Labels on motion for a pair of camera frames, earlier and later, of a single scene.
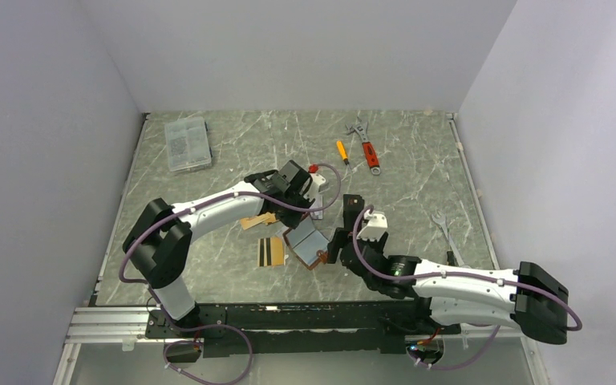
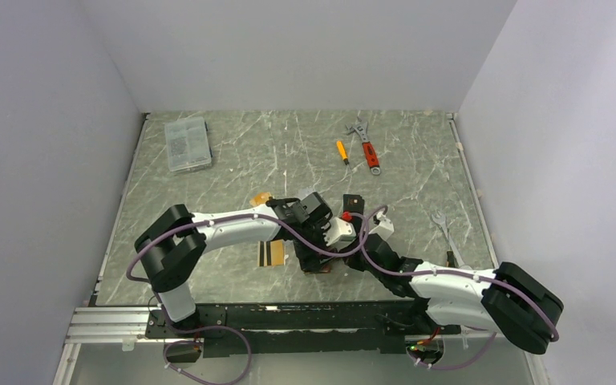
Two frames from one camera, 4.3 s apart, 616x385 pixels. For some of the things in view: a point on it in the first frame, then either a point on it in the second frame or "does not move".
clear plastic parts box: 187,144 does not move
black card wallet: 353,205 does not move
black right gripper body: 377,245 does not move
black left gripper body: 296,206 → 307,256
